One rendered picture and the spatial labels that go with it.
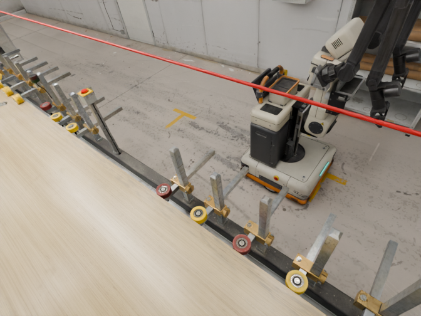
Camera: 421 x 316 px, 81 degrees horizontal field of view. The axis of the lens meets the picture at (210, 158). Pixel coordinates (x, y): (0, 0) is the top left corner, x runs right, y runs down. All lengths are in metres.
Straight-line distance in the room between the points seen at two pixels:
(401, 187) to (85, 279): 2.50
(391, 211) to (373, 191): 0.21
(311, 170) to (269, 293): 1.36
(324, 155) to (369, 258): 0.85
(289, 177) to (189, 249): 1.25
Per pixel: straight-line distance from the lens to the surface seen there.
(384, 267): 1.29
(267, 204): 0.95
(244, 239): 1.13
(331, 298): 1.32
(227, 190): 1.34
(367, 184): 2.66
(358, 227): 2.36
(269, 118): 1.85
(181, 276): 1.11
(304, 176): 2.17
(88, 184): 1.56
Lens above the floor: 1.93
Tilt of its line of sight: 46 degrees down
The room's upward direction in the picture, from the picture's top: 9 degrees counter-clockwise
